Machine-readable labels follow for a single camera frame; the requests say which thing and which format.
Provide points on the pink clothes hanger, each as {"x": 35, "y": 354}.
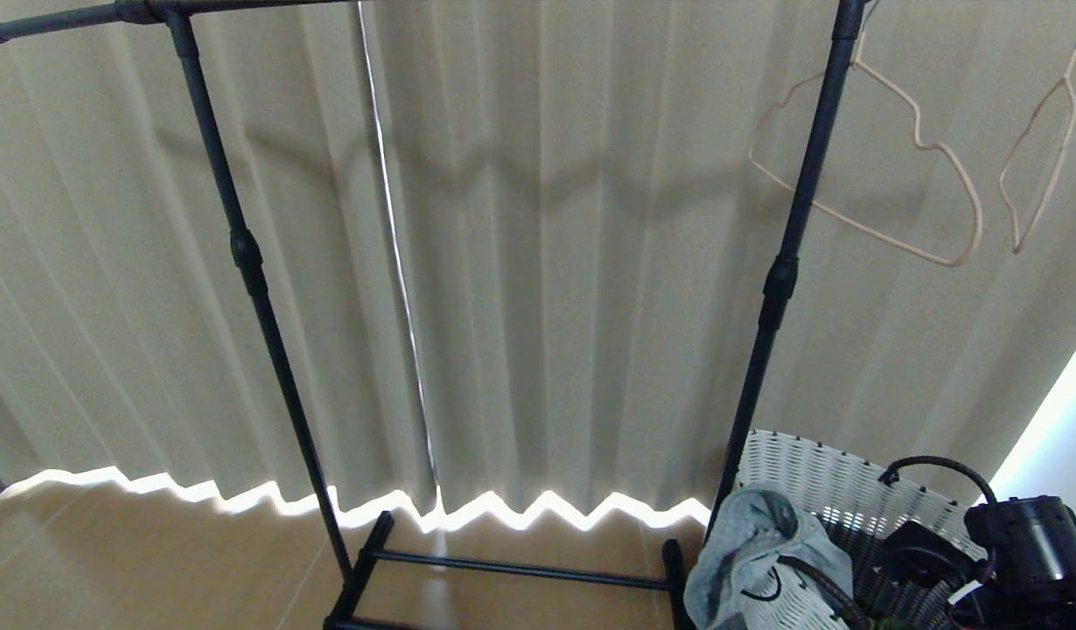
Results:
{"x": 976, "y": 236}
{"x": 1016, "y": 236}

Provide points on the black clothes rack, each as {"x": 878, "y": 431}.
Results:
{"x": 245, "y": 249}

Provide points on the white laundry basket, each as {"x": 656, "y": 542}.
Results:
{"x": 809, "y": 472}

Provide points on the beige curtain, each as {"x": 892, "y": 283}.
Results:
{"x": 590, "y": 262}

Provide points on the pale grey garment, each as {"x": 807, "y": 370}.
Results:
{"x": 748, "y": 534}

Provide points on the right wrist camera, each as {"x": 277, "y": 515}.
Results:
{"x": 927, "y": 560}

